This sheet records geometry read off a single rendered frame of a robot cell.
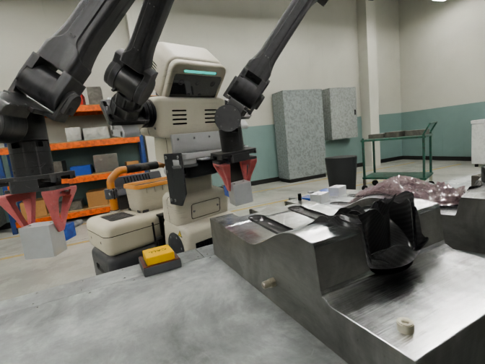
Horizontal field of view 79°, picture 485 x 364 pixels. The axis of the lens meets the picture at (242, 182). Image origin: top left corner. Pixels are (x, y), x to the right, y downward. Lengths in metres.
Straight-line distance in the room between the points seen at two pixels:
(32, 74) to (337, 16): 8.06
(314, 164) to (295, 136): 0.78
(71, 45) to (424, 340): 0.60
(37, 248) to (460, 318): 0.59
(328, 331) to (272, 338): 0.08
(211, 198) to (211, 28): 5.81
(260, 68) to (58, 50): 0.41
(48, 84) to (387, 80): 8.91
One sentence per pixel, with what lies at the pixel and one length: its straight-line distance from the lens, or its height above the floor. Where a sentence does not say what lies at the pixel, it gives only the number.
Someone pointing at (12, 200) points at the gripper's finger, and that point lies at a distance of 0.60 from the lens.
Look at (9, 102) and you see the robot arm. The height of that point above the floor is 1.15.
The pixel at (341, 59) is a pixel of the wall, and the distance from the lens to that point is 8.21.
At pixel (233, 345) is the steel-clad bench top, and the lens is 0.45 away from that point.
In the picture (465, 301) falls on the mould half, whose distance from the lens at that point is 0.44.
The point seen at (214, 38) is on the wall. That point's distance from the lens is 6.64.
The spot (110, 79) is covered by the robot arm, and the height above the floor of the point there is 1.25.
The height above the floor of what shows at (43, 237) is 0.94.
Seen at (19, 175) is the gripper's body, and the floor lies 1.05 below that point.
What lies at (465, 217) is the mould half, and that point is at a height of 0.87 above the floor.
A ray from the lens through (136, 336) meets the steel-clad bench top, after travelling 0.51.
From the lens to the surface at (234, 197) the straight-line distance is 0.73.
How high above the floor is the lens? 1.07
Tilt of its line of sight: 8 degrees down
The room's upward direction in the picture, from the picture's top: 6 degrees counter-clockwise
